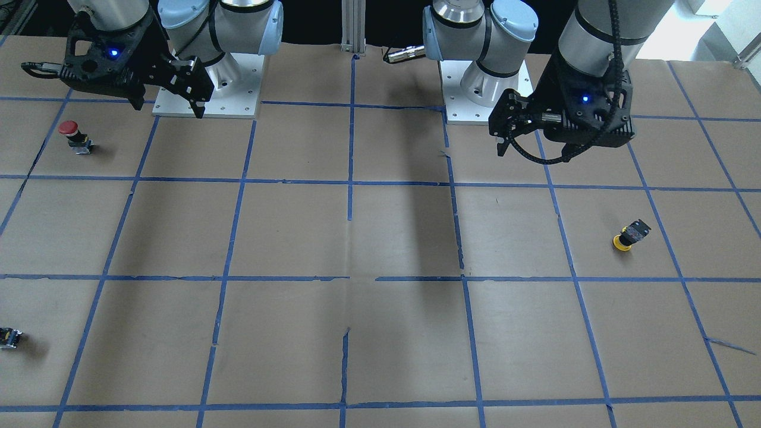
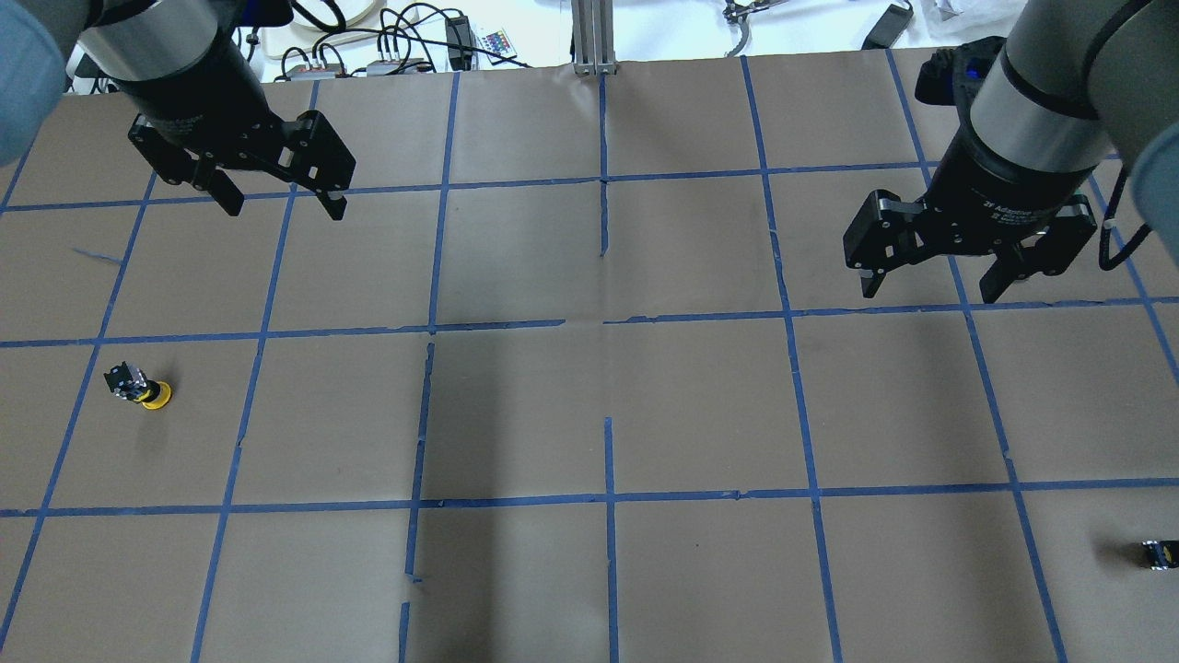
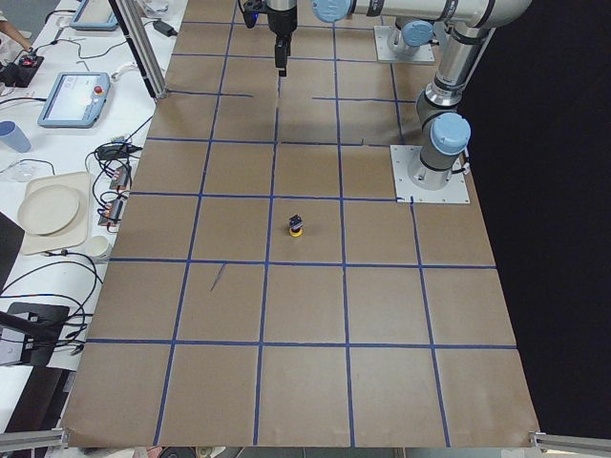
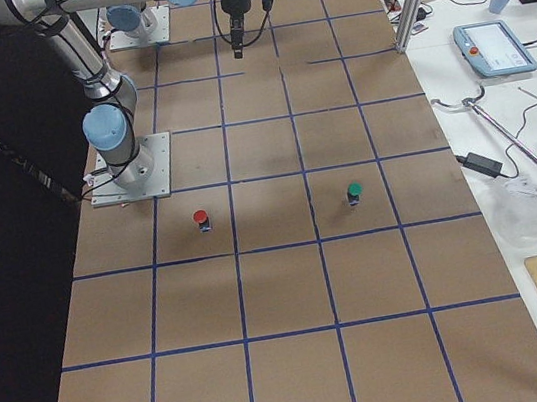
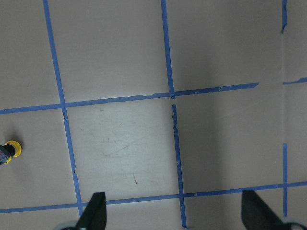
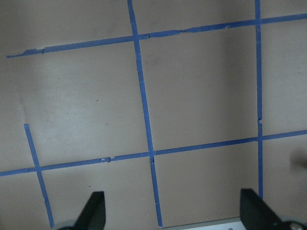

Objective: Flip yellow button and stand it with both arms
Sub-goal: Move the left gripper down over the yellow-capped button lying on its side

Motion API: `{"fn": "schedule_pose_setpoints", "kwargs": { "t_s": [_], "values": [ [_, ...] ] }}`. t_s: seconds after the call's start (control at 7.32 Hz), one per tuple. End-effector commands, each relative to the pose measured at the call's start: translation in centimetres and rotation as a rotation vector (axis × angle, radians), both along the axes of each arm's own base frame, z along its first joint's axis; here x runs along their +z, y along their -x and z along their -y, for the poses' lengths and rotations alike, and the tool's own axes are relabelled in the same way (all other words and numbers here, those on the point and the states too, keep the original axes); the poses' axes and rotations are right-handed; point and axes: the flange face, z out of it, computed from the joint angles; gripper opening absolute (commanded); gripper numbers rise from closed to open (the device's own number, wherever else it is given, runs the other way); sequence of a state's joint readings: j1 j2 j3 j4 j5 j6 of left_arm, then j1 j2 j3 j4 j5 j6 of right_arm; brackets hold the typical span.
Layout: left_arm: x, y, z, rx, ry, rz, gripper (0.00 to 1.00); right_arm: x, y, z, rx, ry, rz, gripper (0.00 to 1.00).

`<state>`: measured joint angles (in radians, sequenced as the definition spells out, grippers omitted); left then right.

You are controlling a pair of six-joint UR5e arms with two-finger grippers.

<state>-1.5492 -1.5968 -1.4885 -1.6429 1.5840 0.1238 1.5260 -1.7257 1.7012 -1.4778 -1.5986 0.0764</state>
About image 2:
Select black cables bundle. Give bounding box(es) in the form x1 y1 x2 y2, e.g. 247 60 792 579
235 0 531 84

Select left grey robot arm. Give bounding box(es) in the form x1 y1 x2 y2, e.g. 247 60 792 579
1 1 356 221

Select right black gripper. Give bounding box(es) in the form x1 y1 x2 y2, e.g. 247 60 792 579
843 129 1096 306

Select black power adapter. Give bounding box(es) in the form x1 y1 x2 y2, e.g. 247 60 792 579
859 1 915 51

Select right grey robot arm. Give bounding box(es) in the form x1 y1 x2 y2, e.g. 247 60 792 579
843 1 1178 303

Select yellow push button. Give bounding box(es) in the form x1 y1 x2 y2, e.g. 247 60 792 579
103 362 174 411

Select remote control with coloured keys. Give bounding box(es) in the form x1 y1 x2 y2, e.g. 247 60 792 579
477 29 518 59

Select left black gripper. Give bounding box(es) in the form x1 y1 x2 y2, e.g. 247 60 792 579
116 37 356 222

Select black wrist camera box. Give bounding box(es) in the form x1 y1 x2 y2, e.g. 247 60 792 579
914 35 1007 119

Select aluminium frame post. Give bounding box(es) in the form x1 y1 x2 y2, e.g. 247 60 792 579
571 0 615 76

